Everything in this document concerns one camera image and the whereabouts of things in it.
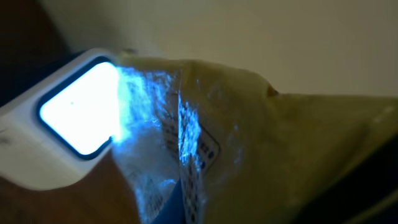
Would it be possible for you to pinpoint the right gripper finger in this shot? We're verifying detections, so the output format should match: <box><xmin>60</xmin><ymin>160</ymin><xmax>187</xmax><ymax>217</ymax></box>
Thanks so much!
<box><xmin>294</xmin><ymin>136</ymin><xmax>397</xmax><ymax>223</ymax></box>

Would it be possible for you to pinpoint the yellow white wipes pack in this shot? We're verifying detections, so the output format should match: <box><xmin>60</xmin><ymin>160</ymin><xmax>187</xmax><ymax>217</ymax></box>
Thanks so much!
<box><xmin>113</xmin><ymin>53</ymin><xmax>397</xmax><ymax>223</ymax></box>

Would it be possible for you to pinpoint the white barcode scanner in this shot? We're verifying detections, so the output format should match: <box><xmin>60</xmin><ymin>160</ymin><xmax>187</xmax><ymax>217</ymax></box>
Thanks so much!
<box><xmin>1</xmin><ymin>49</ymin><xmax>119</xmax><ymax>190</ymax></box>

